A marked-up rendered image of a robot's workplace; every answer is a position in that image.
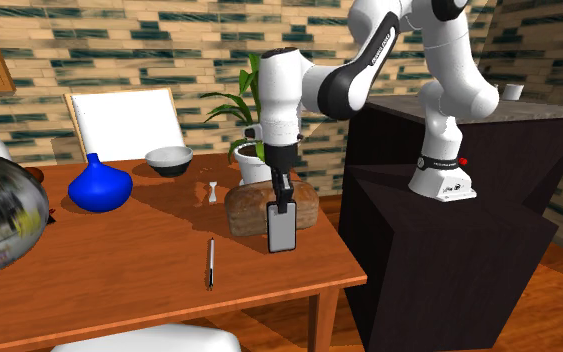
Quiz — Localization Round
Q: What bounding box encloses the green plant in white pot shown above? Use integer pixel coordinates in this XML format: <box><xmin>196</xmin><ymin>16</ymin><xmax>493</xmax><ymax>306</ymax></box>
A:
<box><xmin>199</xmin><ymin>52</ymin><xmax>274</xmax><ymax>187</ymax></box>

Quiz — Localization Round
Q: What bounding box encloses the white chair with wooden frame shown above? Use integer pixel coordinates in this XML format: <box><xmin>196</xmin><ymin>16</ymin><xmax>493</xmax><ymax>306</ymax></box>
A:
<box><xmin>63</xmin><ymin>87</ymin><xmax>188</xmax><ymax>164</ymax></box>

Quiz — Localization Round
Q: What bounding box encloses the dark cabinet with grey top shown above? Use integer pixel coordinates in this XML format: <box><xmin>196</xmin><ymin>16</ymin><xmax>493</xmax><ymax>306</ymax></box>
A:
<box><xmin>346</xmin><ymin>93</ymin><xmax>563</xmax><ymax>216</ymax></box>

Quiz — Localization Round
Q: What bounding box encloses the wooden table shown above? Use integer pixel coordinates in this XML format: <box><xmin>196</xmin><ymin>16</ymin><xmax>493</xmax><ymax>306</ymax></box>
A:
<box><xmin>0</xmin><ymin>152</ymin><xmax>369</xmax><ymax>352</ymax></box>

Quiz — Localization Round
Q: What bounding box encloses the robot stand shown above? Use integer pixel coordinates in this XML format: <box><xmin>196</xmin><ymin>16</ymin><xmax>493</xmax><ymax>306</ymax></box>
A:
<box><xmin>337</xmin><ymin>163</ymin><xmax>561</xmax><ymax>352</ymax></box>

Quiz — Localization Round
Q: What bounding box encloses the brown bread loaf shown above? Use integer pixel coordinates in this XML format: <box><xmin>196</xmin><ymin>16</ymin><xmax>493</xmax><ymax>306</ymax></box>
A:
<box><xmin>224</xmin><ymin>179</ymin><xmax>321</xmax><ymax>239</ymax></box>

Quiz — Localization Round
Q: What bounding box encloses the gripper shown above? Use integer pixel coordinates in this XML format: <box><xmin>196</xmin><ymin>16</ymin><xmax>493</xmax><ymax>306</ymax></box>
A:
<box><xmin>263</xmin><ymin>142</ymin><xmax>298</xmax><ymax>216</ymax></box>

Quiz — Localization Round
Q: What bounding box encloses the blue vase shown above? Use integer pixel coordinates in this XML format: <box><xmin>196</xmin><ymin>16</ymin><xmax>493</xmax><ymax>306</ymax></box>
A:
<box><xmin>67</xmin><ymin>152</ymin><xmax>134</xmax><ymax>214</ymax></box>

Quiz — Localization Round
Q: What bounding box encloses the white bowl with black base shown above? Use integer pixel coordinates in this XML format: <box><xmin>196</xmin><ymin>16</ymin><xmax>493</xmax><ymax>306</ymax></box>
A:
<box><xmin>144</xmin><ymin>145</ymin><xmax>195</xmax><ymax>179</ymax></box>

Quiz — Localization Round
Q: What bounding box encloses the white cup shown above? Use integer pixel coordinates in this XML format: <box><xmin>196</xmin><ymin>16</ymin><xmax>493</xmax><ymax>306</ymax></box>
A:
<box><xmin>502</xmin><ymin>83</ymin><xmax>526</xmax><ymax>102</ymax></box>

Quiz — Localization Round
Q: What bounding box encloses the grey smartphone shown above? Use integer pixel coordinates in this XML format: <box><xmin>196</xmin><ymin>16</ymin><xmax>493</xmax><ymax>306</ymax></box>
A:
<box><xmin>266</xmin><ymin>199</ymin><xmax>298</xmax><ymax>254</ymax></box>

